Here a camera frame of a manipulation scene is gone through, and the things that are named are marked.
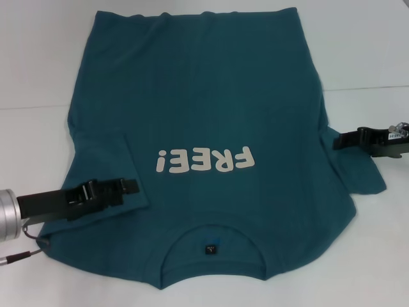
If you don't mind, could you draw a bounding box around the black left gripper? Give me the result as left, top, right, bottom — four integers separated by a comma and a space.
17, 178, 141, 222

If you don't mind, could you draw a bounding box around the left wrist cable with plug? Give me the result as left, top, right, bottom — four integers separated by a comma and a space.
0, 220, 49, 268

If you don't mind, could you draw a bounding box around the wrist cable with plug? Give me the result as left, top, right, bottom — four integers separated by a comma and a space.
387, 121, 409, 137
0, 220, 49, 268

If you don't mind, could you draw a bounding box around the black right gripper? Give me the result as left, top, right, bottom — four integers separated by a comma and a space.
332, 127, 409, 150

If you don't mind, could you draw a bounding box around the teal t-shirt with FREE print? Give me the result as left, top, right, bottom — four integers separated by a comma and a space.
38, 9, 387, 285

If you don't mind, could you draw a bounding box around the right wrist cable with plug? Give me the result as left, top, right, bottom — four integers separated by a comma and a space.
387, 121, 409, 137

